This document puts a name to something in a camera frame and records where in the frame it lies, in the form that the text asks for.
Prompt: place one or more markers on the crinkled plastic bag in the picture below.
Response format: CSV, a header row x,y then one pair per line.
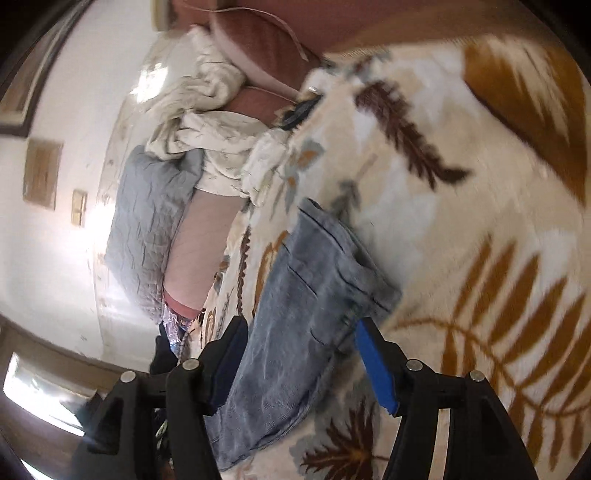
x,y
178,330

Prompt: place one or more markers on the wooden wall panel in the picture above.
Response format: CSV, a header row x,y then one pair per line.
x,y
42,175

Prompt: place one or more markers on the leaf print blanket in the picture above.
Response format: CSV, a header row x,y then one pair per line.
x,y
461,221

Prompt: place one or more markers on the black cloth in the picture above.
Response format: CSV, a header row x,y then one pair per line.
x,y
161,355

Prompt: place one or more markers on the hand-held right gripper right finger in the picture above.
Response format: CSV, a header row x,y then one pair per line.
x,y
376,364

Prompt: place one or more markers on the wall switch plate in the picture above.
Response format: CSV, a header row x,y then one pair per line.
x,y
79,207

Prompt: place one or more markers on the blue denim pants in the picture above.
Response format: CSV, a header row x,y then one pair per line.
x,y
295,332

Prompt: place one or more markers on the white printed cloth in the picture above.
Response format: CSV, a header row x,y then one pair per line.
x,y
207,101

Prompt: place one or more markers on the red pink striped cushion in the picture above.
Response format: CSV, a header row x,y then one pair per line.
x,y
272,41

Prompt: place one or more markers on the window with wooden frame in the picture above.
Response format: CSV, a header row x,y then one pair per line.
x,y
41,392

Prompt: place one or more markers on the pink bolster cushion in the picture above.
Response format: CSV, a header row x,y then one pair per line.
x,y
201,244

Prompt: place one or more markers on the grey quilted pillow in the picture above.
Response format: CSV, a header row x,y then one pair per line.
x,y
143,230

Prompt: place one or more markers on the small black object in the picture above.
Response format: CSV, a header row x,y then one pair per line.
x,y
299,113

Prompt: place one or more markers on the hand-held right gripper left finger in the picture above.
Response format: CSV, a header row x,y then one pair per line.
x,y
227,364

